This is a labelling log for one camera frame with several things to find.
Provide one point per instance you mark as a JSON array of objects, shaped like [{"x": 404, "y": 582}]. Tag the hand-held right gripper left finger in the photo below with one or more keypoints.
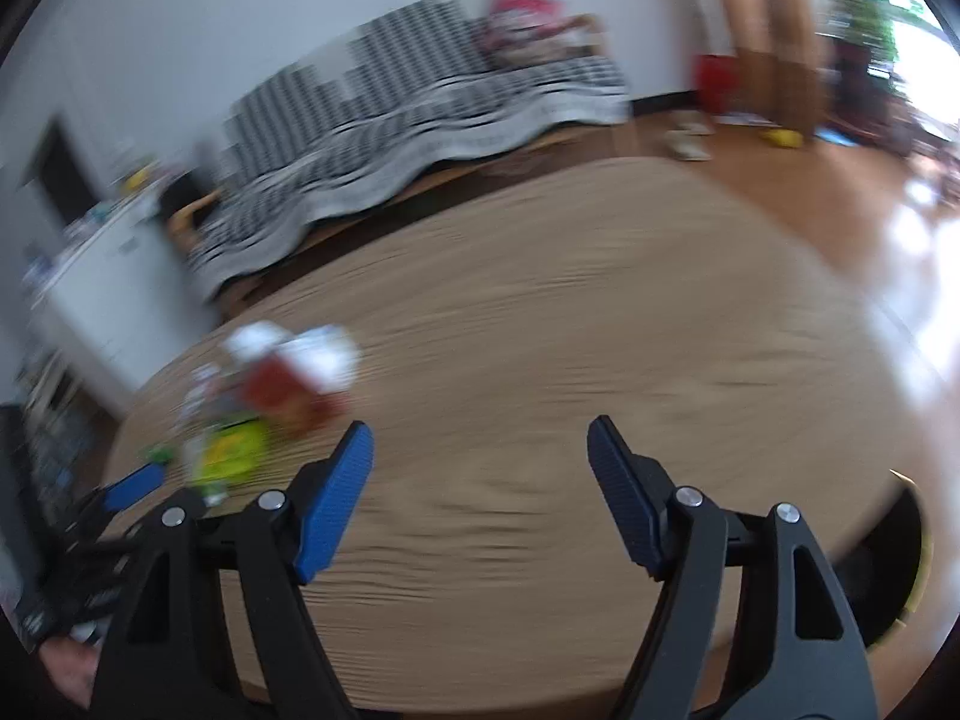
[{"x": 337, "y": 495}]

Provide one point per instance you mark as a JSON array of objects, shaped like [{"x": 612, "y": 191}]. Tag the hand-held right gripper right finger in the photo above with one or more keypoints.
[{"x": 622, "y": 495}]

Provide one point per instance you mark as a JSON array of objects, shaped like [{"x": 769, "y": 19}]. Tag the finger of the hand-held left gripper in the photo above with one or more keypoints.
[{"x": 135, "y": 484}]

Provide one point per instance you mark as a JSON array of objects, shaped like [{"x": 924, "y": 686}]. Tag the black gold-rimmed trash bin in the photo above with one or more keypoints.
[{"x": 889, "y": 562}]

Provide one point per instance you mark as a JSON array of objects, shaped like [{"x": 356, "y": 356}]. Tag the person's left hand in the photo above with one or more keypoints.
[{"x": 69, "y": 671}]

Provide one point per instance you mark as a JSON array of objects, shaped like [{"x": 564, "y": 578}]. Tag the yellow green snack packet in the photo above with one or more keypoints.
[{"x": 229, "y": 454}]

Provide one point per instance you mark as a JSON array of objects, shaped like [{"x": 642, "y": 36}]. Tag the clear plastic wrapper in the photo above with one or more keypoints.
[{"x": 201, "y": 390}]

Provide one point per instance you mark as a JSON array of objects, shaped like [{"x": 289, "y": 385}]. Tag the white carton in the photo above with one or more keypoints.
[{"x": 255, "y": 341}]

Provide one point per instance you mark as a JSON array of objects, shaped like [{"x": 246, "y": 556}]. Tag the white cabinet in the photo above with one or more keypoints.
[{"x": 112, "y": 292}]

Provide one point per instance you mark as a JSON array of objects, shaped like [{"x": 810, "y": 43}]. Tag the round wooden table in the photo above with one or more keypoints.
[{"x": 540, "y": 315}]

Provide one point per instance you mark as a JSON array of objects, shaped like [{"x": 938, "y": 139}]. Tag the wooden sofa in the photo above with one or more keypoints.
[{"x": 457, "y": 165}]

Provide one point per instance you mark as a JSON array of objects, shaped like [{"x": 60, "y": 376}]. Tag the beige slipper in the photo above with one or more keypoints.
[
  {"x": 691, "y": 124},
  {"x": 688, "y": 148}
]

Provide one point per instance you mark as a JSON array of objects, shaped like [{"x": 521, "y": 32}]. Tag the black white striped blanket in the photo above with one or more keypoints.
[{"x": 390, "y": 135}]

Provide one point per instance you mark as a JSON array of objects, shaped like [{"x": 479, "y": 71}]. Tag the yellow toy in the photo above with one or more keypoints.
[{"x": 781, "y": 138}]

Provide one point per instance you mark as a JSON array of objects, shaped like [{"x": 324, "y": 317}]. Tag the blue floor mat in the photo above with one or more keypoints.
[{"x": 834, "y": 138}]

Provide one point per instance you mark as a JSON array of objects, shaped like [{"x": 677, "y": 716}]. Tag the red bag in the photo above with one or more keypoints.
[{"x": 714, "y": 82}]

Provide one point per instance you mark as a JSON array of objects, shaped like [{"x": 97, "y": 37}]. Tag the dark plant pot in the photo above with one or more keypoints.
[{"x": 862, "y": 82}]

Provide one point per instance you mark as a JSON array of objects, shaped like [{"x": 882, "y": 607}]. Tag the pink plush toy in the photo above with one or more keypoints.
[{"x": 521, "y": 22}]

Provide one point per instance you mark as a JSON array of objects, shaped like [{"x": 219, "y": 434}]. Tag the brown curtain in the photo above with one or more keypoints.
[{"x": 772, "y": 30}]

